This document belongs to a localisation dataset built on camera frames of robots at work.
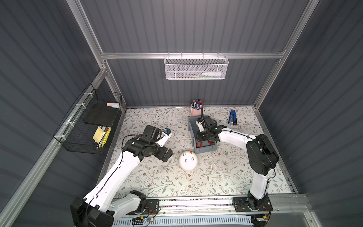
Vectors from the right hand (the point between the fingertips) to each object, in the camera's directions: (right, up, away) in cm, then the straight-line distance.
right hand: (196, 137), depth 94 cm
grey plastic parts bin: (+3, -7, +1) cm, 8 cm away
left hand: (-19, -4, -19) cm, 27 cm away
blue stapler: (+30, +13, +18) cm, 38 cm away
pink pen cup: (0, +22, +11) cm, 24 cm away
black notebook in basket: (-53, +15, -18) cm, 58 cm away
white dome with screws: (-6, -11, -15) cm, 20 cm away
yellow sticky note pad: (-50, +4, -26) cm, 57 cm away
